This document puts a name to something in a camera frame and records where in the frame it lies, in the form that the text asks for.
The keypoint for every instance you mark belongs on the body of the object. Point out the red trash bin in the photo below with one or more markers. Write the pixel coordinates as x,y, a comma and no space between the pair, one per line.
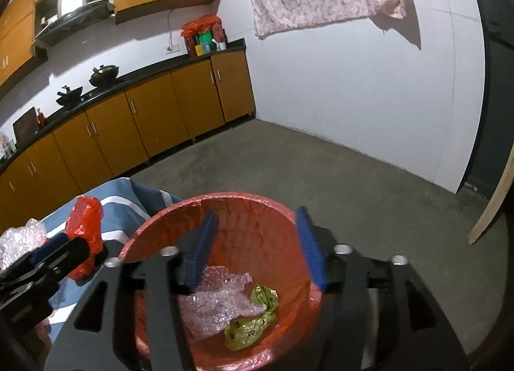
257,230

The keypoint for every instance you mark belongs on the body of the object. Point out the red plastic bag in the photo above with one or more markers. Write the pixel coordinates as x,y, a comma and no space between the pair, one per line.
84,218

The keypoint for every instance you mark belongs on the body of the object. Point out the pale bottles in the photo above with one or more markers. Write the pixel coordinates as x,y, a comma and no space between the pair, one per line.
6,145

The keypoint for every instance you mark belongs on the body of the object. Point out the red bag of groceries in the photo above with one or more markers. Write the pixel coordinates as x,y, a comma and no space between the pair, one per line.
198,25

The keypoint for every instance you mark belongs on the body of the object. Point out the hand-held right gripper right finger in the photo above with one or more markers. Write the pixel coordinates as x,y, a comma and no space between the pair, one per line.
312,252

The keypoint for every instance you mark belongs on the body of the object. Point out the blue striped tablecloth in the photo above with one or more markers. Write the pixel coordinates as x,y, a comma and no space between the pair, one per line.
120,210

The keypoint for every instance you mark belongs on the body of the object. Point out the black kitchen countertop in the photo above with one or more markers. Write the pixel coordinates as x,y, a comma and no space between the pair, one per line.
132,76

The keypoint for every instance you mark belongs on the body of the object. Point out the brown cutting board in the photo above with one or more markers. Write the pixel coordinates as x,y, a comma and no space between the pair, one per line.
26,126

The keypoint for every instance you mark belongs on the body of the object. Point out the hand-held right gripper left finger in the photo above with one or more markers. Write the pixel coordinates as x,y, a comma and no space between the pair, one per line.
198,252

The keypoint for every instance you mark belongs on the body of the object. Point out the bubble wrap sheet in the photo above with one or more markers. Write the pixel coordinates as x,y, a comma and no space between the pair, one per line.
20,238
217,298

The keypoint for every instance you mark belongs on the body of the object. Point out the white wall socket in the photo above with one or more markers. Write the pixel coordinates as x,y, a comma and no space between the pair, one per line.
172,49

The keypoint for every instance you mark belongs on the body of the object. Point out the green plastic bag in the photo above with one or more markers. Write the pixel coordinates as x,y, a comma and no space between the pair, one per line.
245,331

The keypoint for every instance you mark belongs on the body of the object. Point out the black range hood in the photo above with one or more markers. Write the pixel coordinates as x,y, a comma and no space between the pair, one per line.
72,19

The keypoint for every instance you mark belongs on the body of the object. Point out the orange lower kitchen cabinets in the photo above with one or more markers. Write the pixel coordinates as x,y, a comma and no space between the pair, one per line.
160,114

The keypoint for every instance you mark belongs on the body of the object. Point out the yellow box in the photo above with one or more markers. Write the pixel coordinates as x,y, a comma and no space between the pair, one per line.
199,50

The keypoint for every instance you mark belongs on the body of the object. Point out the wooden plank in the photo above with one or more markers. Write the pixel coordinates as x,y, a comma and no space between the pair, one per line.
492,204

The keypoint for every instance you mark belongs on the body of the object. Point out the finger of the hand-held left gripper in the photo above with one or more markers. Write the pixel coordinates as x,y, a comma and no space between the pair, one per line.
50,246
76,252

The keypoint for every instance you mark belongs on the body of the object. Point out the white cup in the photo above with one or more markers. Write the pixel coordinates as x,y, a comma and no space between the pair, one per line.
221,46

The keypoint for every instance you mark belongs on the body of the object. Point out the dark door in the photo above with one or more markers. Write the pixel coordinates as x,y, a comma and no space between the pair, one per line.
496,94

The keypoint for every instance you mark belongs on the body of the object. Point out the black open wok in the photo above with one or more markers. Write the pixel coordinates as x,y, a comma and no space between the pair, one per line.
69,97

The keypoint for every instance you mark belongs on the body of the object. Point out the small red bottle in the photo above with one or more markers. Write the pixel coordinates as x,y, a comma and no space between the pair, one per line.
41,119

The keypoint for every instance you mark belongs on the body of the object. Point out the green box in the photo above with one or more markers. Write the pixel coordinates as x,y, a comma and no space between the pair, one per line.
205,42

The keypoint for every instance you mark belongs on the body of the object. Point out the black wok with lid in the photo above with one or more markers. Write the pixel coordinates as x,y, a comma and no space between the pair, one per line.
104,77

